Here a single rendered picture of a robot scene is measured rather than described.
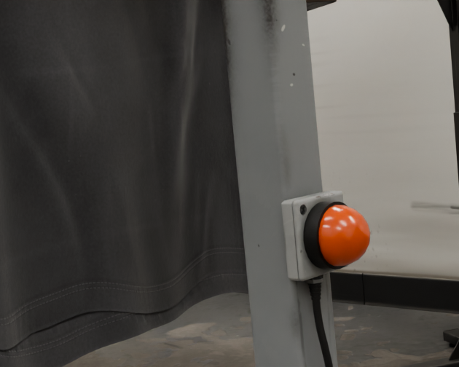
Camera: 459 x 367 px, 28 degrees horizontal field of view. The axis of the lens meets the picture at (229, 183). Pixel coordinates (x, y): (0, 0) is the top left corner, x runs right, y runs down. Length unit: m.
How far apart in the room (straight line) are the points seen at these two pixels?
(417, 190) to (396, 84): 0.35
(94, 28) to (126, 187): 0.15
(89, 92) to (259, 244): 0.30
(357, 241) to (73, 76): 0.35
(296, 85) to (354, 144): 2.58
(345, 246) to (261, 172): 0.07
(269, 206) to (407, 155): 2.48
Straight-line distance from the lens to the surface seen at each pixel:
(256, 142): 0.57
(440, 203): 3.00
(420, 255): 3.07
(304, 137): 0.58
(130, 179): 0.86
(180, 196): 0.91
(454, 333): 2.66
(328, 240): 0.55
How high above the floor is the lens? 0.74
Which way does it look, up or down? 5 degrees down
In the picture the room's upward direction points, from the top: 5 degrees counter-clockwise
